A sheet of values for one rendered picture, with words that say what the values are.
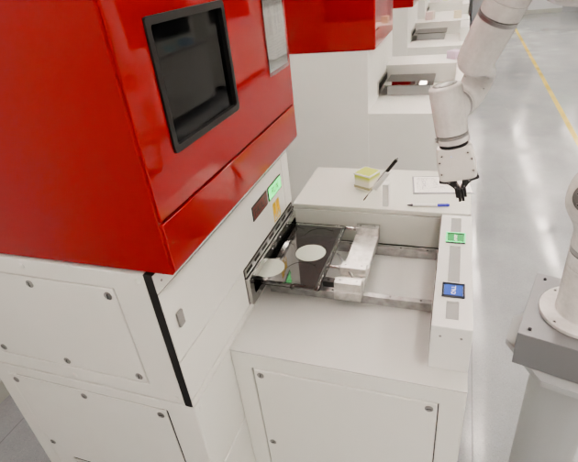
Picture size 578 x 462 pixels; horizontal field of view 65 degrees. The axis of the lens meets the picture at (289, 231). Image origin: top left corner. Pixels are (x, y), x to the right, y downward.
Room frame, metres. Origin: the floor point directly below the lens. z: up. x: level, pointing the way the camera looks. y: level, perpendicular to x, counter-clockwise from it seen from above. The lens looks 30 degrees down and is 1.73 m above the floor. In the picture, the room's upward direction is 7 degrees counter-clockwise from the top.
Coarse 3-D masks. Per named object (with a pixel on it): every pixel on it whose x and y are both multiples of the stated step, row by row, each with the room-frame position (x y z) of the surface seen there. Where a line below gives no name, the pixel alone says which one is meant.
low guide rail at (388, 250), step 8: (344, 248) 1.36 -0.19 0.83; (376, 248) 1.32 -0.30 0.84; (384, 248) 1.31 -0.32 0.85; (392, 248) 1.30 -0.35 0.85; (400, 248) 1.29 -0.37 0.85; (408, 248) 1.29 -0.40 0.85; (416, 248) 1.28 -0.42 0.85; (424, 248) 1.27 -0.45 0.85; (400, 256) 1.29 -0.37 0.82; (408, 256) 1.28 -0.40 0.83; (416, 256) 1.27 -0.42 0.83; (424, 256) 1.26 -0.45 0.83; (432, 256) 1.25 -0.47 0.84
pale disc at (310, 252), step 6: (306, 246) 1.30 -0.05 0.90; (312, 246) 1.30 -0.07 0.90; (318, 246) 1.29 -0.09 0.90; (300, 252) 1.27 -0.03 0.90; (306, 252) 1.26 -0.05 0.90; (312, 252) 1.26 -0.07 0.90; (318, 252) 1.25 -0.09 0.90; (324, 252) 1.25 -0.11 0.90; (300, 258) 1.23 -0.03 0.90; (306, 258) 1.22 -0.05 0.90; (312, 258) 1.22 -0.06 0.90; (318, 258) 1.22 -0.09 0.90
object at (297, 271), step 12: (288, 228) 1.44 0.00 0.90; (300, 228) 1.43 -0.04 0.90; (312, 228) 1.41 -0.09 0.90; (324, 228) 1.40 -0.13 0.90; (336, 228) 1.39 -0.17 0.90; (288, 240) 1.35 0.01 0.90; (300, 240) 1.34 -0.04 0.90; (312, 240) 1.33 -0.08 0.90; (324, 240) 1.32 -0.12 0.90; (336, 240) 1.32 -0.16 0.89; (276, 252) 1.29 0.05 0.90; (288, 252) 1.28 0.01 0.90; (288, 264) 1.20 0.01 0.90; (300, 264) 1.20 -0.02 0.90; (312, 264) 1.19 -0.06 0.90; (324, 264) 1.18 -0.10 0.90; (276, 276) 1.15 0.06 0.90; (288, 276) 1.14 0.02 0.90; (300, 276) 1.13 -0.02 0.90; (312, 276) 1.13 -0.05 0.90
